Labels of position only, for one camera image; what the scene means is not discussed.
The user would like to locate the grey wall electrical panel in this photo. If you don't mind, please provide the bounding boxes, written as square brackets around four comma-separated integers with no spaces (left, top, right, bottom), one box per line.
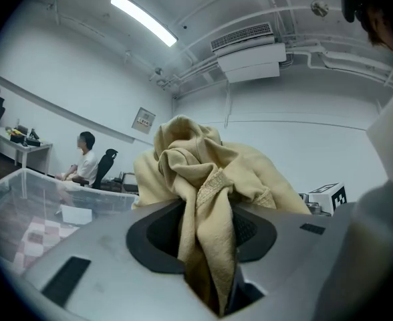
[130,106,157,134]

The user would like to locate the white ceiling pipes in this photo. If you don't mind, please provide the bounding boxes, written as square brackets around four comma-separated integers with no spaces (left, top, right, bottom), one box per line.
[169,5,393,100]

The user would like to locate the clear plastic storage bin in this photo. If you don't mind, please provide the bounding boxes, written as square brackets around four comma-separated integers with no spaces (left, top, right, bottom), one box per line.
[0,168,141,276]

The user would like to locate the beige clothes garment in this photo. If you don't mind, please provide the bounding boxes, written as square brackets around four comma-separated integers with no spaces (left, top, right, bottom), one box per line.
[132,114,313,318]

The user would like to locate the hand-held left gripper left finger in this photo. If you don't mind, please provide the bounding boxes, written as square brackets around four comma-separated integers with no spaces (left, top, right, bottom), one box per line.
[22,200,219,321]

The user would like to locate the round ceiling sensor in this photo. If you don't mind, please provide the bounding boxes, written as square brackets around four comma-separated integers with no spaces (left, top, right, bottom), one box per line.
[310,0,330,19]

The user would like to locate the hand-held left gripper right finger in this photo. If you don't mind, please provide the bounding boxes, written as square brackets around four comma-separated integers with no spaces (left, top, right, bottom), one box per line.
[225,202,336,321]

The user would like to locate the red white checkered tablecloth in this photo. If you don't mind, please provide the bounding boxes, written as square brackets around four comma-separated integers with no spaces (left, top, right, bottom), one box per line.
[13,215,81,276]

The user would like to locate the black head-worn camera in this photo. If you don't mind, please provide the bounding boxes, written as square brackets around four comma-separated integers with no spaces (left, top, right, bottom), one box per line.
[339,0,365,23]

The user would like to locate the ceiling light bar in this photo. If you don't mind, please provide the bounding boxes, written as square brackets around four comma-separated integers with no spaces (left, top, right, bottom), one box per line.
[110,0,179,48]

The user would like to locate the ceiling surveillance camera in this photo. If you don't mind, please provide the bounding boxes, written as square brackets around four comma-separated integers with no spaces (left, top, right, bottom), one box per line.
[148,66,166,84]

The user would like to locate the person's head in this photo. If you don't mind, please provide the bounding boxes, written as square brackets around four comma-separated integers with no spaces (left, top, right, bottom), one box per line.
[360,0,393,55]

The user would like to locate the white ceiling air conditioner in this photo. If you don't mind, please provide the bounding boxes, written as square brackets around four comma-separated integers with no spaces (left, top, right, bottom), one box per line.
[209,21,287,84]

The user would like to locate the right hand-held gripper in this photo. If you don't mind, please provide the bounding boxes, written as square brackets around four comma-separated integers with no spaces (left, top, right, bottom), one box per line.
[297,181,348,218]

